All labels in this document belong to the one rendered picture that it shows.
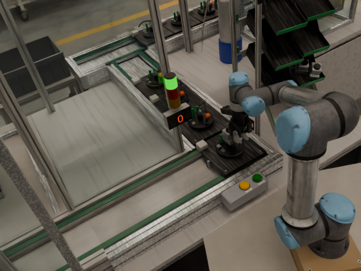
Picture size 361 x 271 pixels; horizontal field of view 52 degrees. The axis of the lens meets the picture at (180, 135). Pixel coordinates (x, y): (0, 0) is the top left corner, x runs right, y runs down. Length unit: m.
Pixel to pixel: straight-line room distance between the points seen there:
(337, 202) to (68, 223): 1.08
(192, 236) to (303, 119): 0.82
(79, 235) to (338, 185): 1.16
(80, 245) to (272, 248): 0.79
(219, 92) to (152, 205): 0.94
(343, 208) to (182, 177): 0.75
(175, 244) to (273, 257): 0.40
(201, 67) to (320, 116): 1.65
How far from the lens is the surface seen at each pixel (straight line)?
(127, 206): 1.71
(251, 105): 1.34
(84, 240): 1.67
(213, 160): 1.74
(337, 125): 1.04
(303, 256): 1.48
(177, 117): 1.60
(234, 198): 1.60
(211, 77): 2.47
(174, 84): 1.51
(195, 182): 1.73
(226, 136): 1.70
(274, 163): 1.75
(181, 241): 1.62
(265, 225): 1.65
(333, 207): 1.34
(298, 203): 1.20
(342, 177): 1.86
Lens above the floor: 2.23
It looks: 42 degrees down
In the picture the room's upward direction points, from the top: 10 degrees counter-clockwise
